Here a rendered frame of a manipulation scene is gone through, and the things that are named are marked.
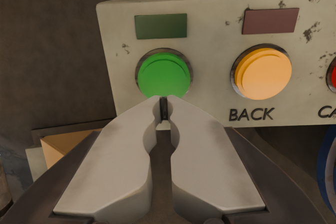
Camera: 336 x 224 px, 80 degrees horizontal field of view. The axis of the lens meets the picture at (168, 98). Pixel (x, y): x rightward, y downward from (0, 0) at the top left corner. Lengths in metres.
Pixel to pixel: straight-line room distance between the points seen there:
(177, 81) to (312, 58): 0.10
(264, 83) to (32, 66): 0.85
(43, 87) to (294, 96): 0.84
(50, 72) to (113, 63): 0.73
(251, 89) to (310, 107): 0.06
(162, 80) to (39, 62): 0.78
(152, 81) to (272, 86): 0.09
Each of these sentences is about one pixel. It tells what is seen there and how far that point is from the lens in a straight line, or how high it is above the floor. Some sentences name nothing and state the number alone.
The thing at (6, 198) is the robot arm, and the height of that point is 0.33.
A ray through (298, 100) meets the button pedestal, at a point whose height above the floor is 0.59.
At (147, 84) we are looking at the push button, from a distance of 0.15.
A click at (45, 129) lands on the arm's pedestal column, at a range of 0.92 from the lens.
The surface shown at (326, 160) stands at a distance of 0.47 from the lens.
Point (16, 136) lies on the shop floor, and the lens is 1.02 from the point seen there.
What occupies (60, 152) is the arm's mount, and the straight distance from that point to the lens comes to 0.57.
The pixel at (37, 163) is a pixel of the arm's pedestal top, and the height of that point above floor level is 0.12.
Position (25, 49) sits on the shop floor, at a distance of 0.94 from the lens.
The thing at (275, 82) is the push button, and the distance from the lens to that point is 0.17.
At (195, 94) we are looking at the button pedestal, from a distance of 0.17.
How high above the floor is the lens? 0.76
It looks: 81 degrees down
